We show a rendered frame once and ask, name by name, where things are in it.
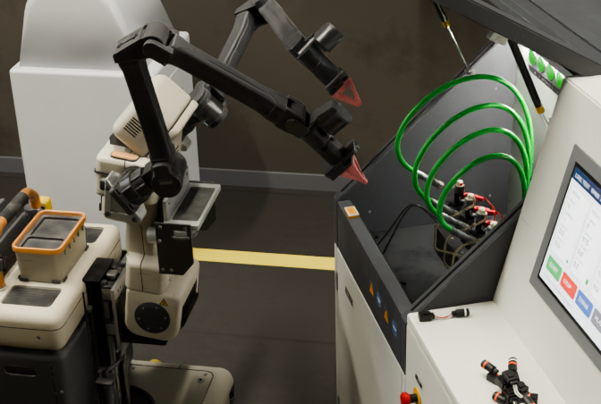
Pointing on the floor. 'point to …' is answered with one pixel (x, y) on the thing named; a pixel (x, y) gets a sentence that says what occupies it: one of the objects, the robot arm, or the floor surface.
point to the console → (517, 309)
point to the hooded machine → (82, 75)
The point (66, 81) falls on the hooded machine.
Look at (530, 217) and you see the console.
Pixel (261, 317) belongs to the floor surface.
